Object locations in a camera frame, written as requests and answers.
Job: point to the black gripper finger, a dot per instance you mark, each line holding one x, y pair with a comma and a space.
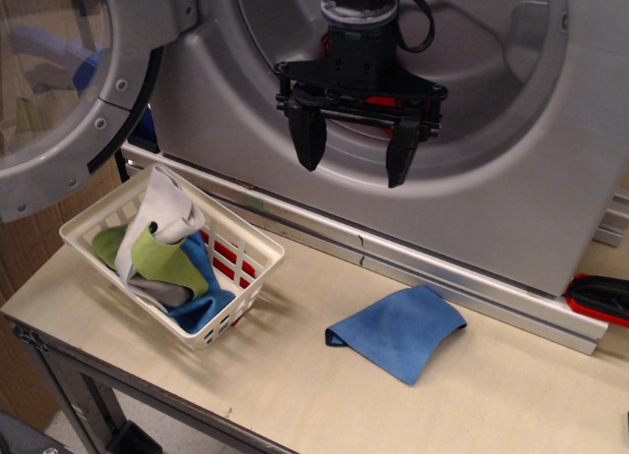
308, 132
406, 137

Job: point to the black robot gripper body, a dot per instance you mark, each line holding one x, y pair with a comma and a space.
359, 80

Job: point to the red cloth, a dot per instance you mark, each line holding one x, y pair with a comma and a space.
224, 259

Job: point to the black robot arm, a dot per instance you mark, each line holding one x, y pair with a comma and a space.
375, 12

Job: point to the grey toy washing machine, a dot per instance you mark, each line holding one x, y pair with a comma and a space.
511, 178

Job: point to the white cloth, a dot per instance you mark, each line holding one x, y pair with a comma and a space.
170, 213

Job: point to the blue cloth on table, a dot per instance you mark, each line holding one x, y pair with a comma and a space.
400, 332

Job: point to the green cloth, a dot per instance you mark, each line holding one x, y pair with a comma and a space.
155, 260

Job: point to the blue cloth in basket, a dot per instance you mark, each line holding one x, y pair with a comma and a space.
195, 314

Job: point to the grey cloth in basket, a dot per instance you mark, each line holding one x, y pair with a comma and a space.
166, 294

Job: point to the transparent round washer door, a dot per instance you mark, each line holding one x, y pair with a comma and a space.
76, 78

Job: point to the red and black tool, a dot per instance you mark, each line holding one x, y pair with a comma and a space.
603, 298

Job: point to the aluminium extrusion rail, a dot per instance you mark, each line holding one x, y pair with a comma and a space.
544, 315

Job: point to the grey metal table frame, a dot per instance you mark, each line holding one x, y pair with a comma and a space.
85, 388

